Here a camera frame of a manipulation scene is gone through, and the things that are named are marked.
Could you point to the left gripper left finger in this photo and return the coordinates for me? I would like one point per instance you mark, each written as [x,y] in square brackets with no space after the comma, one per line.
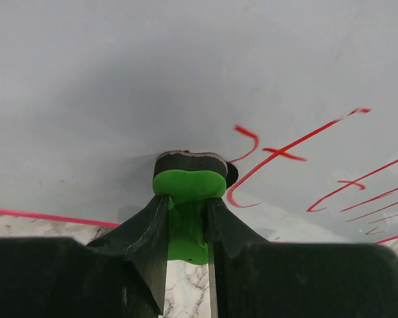
[120,274]

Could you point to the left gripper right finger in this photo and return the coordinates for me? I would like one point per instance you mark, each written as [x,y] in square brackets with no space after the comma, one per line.
[252,277]

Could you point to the green bone-shaped eraser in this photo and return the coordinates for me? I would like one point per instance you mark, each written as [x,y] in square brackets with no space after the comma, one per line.
[188,180]

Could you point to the pink framed whiteboard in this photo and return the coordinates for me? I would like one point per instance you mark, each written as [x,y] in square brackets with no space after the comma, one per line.
[301,95]

